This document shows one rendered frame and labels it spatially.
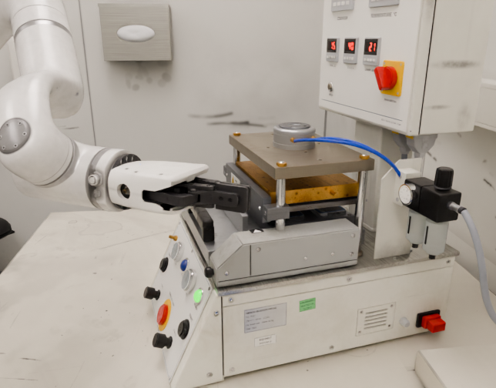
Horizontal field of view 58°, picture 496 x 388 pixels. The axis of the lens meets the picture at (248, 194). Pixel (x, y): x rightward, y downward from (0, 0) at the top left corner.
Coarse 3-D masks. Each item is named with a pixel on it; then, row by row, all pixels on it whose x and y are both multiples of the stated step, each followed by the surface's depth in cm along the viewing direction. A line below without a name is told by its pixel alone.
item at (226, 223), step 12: (192, 216) 88; (216, 216) 88; (228, 216) 87; (240, 216) 79; (192, 228) 87; (216, 228) 83; (228, 228) 83; (240, 228) 80; (252, 228) 83; (216, 240) 78; (204, 252) 77
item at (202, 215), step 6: (192, 210) 85; (198, 210) 80; (204, 210) 80; (198, 216) 79; (204, 216) 78; (210, 216) 78; (198, 222) 80; (204, 222) 76; (210, 222) 76; (204, 228) 76; (210, 228) 77; (204, 234) 77; (210, 234) 77; (204, 240) 77; (210, 240) 77
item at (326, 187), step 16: (256, 176) 83; (320, 176) 83; (336, 176) 83; (272, 192) 75; (288, 192) 76; (304, 192) 77; (320, 192) 78; (336, 192) 77; (352, 192) 80; (304, 208) 78
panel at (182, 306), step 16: (176, 240) 96; (192, 256) 84; (160, 272) 99; (176, 272) 90; (160, 288) 96; (176, 288) 86; (208, 288) 73; (160, 304) 92; (176, 304) 84; (192, 304) 77; (176, 320) 81; (192, 320) 75; (176, 336) 79; (176, 352) 76; (176, 368) 74
